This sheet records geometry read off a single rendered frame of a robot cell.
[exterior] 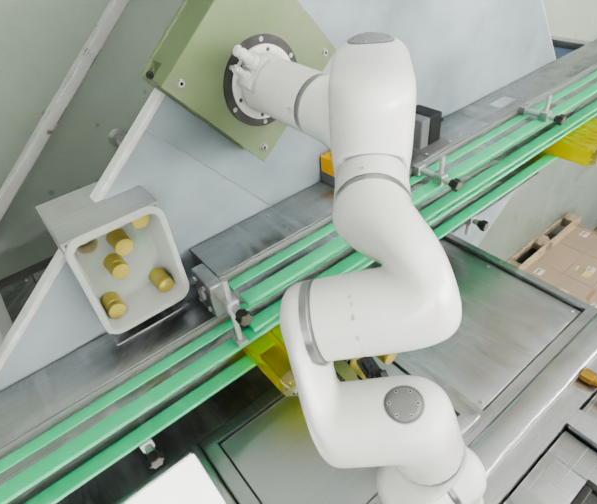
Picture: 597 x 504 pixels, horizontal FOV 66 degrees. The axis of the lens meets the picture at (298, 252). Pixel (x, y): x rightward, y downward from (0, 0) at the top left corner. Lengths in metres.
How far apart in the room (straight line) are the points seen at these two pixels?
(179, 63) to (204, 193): 0.30
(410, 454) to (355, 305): 0.15
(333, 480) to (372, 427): 0.50
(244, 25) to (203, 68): 0.10
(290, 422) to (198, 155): 0.58
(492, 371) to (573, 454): 0.21
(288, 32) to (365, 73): 0.38
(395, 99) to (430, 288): 0.20
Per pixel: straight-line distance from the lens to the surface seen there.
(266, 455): 0.99
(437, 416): 0.47
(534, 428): 1.09
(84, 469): 0.99
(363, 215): 0.43
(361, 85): 0.50
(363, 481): 0.96
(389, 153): 0.51
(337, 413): 0.47
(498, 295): 1.33
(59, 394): 0.98
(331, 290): 0.44
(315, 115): 0.68
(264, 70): 0.79
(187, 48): 0.78
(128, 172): 0.89
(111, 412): 0.94
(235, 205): 1.03
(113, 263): 0.90
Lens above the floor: 1.53
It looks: 40 degrees down
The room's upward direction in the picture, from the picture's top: 126 degrees clockwise
